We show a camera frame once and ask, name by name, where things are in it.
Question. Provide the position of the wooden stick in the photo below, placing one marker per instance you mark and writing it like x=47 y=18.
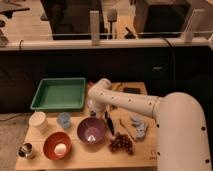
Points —
x=127 y=130

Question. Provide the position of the bunch of red grapes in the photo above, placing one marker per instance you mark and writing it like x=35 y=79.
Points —
x=121 y=141

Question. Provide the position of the black handled knife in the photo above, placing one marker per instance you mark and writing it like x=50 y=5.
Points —
x=109 y=122

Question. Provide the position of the white ceramic cup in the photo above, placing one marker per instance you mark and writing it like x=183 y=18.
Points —
x=39 y=121

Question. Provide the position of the green plastic tray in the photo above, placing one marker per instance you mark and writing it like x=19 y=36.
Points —
x=60 y=94

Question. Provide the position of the light blue small cup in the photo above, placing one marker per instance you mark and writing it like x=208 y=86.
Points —
x=63 y=120

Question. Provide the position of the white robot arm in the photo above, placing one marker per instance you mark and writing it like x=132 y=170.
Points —
x=182 y=136

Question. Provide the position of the red bowl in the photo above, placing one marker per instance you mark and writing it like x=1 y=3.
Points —
x=52 y=141

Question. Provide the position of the metal cup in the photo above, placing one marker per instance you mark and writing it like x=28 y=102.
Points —
x=26 y=150

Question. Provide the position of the white egg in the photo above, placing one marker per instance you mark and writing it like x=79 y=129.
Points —
x=60 y=149

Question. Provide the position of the purple bowl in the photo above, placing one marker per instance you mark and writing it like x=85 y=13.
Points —
x=91 y=130

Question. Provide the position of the light blue cloth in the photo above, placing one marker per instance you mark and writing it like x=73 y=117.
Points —
x=141 y=127

